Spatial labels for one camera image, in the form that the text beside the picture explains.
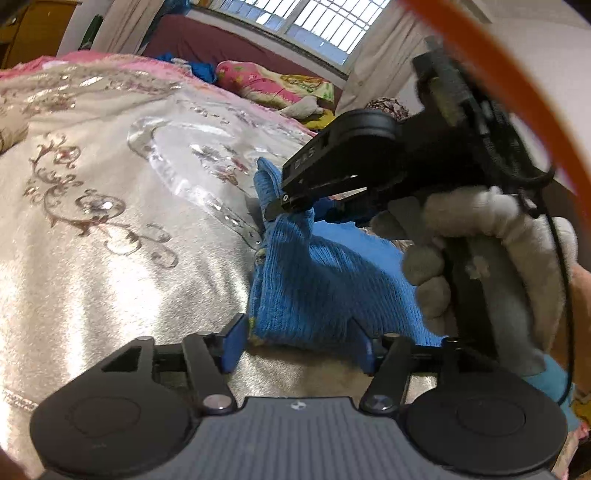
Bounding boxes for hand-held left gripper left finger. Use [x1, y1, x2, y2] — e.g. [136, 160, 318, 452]
[99, 313, 247, 414]

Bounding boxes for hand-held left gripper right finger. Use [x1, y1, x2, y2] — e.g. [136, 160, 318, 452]
[347, 318, 463, 414]

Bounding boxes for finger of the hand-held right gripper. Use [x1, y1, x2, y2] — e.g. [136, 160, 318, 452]
[264, 131, 372, 221]

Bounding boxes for blue knitted sweater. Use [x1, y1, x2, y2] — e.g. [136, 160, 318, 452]
[247, 157, 446, 348]

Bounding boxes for person's right hand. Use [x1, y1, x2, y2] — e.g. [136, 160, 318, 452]
[369, 185, 579, 367]

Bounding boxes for dark floral cloth bundle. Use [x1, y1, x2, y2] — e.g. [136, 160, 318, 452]
[365, 97, 411, 121]

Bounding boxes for yellow and blue folded cloths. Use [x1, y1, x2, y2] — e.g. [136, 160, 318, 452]
[305, 110, 340, 132]

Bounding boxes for beige curtain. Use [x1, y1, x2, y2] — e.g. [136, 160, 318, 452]
[345, 0, 444, 114]
[90, 0, 163, 58]

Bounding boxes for pink floral pillow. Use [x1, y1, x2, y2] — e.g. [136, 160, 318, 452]
[216, 60, 335, 109]

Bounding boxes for barred window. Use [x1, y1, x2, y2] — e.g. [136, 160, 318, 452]
[194, 0, 393, 68]

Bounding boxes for blue cloth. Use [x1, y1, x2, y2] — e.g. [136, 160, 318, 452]
[157, 52, 218, 84]

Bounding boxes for maroon headboard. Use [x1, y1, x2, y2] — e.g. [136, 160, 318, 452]
[144, 14, 345, 109]

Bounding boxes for beige floral satin bedspread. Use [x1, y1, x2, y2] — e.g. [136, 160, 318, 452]
[0, 62, 444, 480]

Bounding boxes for pink floral bed sheet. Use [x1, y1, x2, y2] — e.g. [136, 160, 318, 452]
[0, 51, 319, 139]

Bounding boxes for yellow wooden cabinet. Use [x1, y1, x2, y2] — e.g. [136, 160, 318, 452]
[0, 0, 83, 70]

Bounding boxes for orange cable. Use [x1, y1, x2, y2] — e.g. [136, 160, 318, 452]
[399, 0, 591, 204]

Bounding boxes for black cable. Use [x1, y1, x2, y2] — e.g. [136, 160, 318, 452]
[480, 99, 575, 407]

